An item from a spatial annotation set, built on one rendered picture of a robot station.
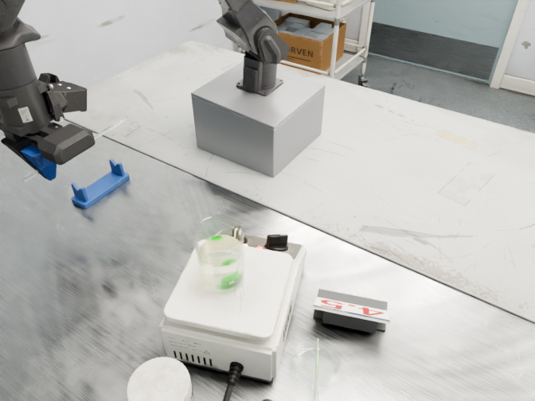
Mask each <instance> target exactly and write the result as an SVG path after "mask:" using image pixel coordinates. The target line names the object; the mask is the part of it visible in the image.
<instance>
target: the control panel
mask: <svg viewBox="0 0 535 401"><path fill-rule="evenodd" d="M244 237H246V238H247V239H248V242H247V243H245V244H247V245H248V247H256V248H257V247H262V248H263V249H265V250H269V249H267V248H266V247H264V244H265V243H266V242H267V239H265V238H260V237H255V236H247V235H245V236H244ZM287 246H288V250H287V251H279V252H283V253H287V254H289V255H290V256H291V257H292V258H293V259H295V258H296V256H297V254H298V253H299V251H300V249H301V247H302V244H297V243H288V242H287Z"/></svg>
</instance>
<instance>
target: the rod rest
mask: <svg viewBox="0 0 535 401"><path fill-rule="evenodd" d="M109 162H110V166H111V172H109V173H107V174H106V175H104V176H103V177H101V178H100V179H99V180H97V181H95V182H94V183H92V184H91V185H89V186H88V187H87V188H84V187H82V188H79V187H78V185H77V184H76V183H72V184H71V186H72V190H73V192H74V195H75V196H73V197H72V198H71V199H72V202H73V204H75V205H77V206H79V207H81V208H83V209H87V208H89V207H91V206H92V205H94V204H95V203H96V202H97V201H99V200H101V199H102V198H103V197H105V196H106V195H108V194H109V193H110V192H112V191H113V190H114V189H116V188H118V187H119V186H120V185H121V184H123V183H124V182H126V181H127V180H129V179H130V176H129V173H126V172H124V170H123V164H122V163H121V162H119V163H118V164H117V163H116V162H115V161H114V159H112V158H111V159H109Z"/></svg>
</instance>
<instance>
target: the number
mask: <svg viewBox="0 0 535 401"><path fill-rule="evenodd" d="M316 305H317V306H324V307H328V308H332V309H336V310H344V311H348V312H352V313H359V314H364V315H368V316H372V317H379V318H384V319H388V318H387V315H386V312H385V311H383V310H375V309H371V308H367V307H363V306H356V305H351V304H347V303H343V302H336V301H331V300H327V299H323V298H318V301H317V304H316Z"/></svg>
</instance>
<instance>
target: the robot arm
mask: <svg viewBox="0 0 535 401"><path fill-rule="evenodd" d="M217 1H218V2H219V4H220V5H221V9H222V16H221V17H220V18H218V19H217V20H216V22H217V23H218V24H219V25H220V26H221V27H222V28H223V30H224V32H225V36H226V37H227V38H228V39H229V40H231V41H232V42H234V43H235V44H236V46H238V47H239V48H242V49H243V50H244V51H245V52H244V67H243V79H242V80H240V81H239V82H237V83H236V86H237V87H239V88H242V89H244V90H247V91H251V92H253V93H256V94H258V95H262V96H268V95H269V94H271V93H272V92H273V91H274V90H275V89H276V88H278V87H279V86H280V85H281V84H283V80H281V79H279V78H276V73H277V64H279V63H280V61H281V60H286V59H287V55H288V53H289V50H290V46H289V45H288V44H287V43H286V42H285V41H284V40H283V39H282V38H281V37H280V36H279V35H278V29H277V26H276V24H275V23H274V22H273V20H272V19H271V18H270V17H269V16H268V15H267V13H266V12H265V11H264V10H262V9H261V8H260V7H259V6H258V5H257V4H256V3H255V2H254V1H253V0H217ZM24 3H25V0H0V130H2V131H3V133H4V135H5V138H3V139H2V140H1V143H2V144H3V145H5V146H7V147H8V148H9V149H11V150H12V151H13V152H14V153H15V154H16V155H17V156H19V157H20V158H21V159H23V160H24V161H25V162H26V163H27V164H29V165H30V166H31V167H32V168H33V169H35V170H37V169H38V170H39V171H40V175H41V176H42V177H43V178H45V179H48V180H49V181H51V180H53V179H55V178H56V176H57V164H58V165H63V164H64V163H66V162H68V161H70V160H71V159H73V158H74V157H76V156H77V155H79V154H81V153H83V152H84V151H85V150H87V149H89V148H91V147H92V146H94V145H95V144H96V143H95V139H94V136H93V133H92V132H91V131H89V130H86V129H84V128H82V127H79V126H76V125H74V124H71V123H70V124H68V125H66V126H65V127H63V126H62V125H60V124H57V123H51V121H53V120H55V121H56V122H59V121H63V119H64V113H68V112H74V111H81V112H84V111H86V110H87V88H84V87H81V86H79V85H76V84H73V83H69V82H65V81H63V80H62V81H61V82H60V81H59V78H58V76H56V75H54V74H52V73H49V72H47V73H41V74H40V76H39V78H38V79H37V75H36V73H35V71H34V68H33V64H32V62H31V60H30V57H29V53H28V50H27V48H26V46H25V43H26V42H30V41H36V40H39V39H41V35H40V34H39V32H38V31H36V30H35V28H34V27H32V26H31V25H28V24H26V23H24V22H23V21H22V20H21V19H20V18H19V17H18V15H19V13H20V11H21V8H22V7H23V5H24Z"/></svg>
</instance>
